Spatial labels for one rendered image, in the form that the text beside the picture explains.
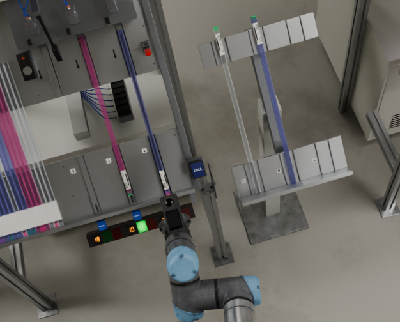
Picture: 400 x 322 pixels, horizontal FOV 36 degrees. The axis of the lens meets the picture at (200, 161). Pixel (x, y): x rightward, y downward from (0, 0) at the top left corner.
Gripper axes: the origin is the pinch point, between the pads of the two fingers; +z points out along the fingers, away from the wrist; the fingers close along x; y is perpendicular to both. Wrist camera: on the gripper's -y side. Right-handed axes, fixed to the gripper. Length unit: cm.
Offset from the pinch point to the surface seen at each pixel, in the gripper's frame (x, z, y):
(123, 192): -13.1, 9.4, -7.7
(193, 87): 22, 120, -17
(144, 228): -10.3, 10.2, 5.4
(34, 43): -23, 3, -57
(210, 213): 11.0, 26.6, 12.6
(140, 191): -7.8, 9.4, -6.4
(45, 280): -61, 71, 36
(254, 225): 28, 68, 38
